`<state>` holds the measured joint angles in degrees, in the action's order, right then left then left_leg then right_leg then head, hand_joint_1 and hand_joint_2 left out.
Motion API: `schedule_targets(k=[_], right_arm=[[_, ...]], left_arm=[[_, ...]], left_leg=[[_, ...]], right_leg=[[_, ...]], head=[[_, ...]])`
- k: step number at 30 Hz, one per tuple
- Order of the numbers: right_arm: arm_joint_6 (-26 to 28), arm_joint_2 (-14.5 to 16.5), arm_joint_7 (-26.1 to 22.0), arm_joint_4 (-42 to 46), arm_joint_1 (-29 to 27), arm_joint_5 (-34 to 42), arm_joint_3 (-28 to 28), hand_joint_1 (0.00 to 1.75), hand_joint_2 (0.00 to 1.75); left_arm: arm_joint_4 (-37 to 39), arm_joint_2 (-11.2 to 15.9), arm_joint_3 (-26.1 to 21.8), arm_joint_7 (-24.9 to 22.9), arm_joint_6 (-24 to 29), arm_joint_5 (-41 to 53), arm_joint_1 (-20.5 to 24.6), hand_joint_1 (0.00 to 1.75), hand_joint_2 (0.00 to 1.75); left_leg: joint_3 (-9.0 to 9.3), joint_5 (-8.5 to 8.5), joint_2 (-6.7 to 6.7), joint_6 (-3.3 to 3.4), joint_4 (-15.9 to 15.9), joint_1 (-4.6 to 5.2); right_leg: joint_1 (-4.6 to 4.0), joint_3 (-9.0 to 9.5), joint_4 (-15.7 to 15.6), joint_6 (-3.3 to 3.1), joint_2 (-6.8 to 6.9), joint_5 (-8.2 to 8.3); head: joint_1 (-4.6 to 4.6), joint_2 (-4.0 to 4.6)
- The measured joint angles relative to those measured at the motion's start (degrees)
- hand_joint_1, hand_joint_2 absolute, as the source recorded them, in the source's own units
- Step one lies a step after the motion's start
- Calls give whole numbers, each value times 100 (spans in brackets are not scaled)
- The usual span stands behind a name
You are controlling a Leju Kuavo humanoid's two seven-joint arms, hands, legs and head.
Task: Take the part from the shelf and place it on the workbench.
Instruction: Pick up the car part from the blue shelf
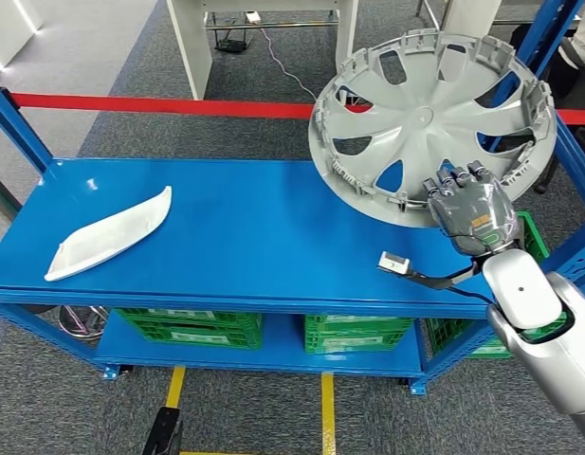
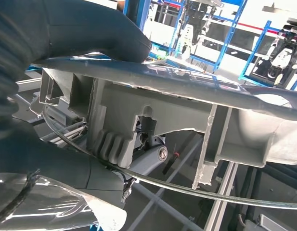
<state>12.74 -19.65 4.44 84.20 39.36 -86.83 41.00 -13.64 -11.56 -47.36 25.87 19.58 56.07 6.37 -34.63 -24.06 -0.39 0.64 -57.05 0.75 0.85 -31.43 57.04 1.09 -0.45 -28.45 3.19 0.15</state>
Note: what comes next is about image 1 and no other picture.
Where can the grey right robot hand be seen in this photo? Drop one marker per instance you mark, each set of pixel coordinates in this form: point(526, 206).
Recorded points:
point(477, 213)

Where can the grey plastic wheel hubcap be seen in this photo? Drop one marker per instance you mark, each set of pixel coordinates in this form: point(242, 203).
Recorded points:
point(424, 119)

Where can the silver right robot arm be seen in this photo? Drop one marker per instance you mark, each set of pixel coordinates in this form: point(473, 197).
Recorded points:
point(524, 289)

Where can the blue metal shelf rack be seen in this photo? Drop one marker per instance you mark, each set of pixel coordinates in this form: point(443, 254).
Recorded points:
point(254, 226)

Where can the white curved plastic part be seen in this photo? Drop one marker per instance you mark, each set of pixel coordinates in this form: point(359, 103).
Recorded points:
point(107, 235)

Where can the large open green crate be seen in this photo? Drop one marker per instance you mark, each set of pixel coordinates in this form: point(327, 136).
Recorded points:
point(443, 333)

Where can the person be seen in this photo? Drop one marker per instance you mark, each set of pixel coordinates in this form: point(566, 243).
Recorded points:
point(583, 44)

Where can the small white adapter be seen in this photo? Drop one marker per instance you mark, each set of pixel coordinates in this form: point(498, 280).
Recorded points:
point(253, 16)

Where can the black router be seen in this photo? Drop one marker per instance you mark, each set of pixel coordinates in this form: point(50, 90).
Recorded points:
point(230, 46)

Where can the white desk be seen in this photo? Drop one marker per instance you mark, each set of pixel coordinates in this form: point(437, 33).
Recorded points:
point(190, 44)

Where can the red barrier band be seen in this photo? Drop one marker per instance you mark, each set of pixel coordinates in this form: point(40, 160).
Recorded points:
point(131, 103)

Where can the chrome stool base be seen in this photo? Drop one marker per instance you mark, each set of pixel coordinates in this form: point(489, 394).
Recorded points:
point(83, 323)

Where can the dark metal bar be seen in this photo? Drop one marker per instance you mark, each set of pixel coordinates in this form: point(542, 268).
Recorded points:
point(2, 194)

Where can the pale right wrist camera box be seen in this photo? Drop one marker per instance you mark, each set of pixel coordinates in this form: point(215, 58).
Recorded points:
point(393, 262)

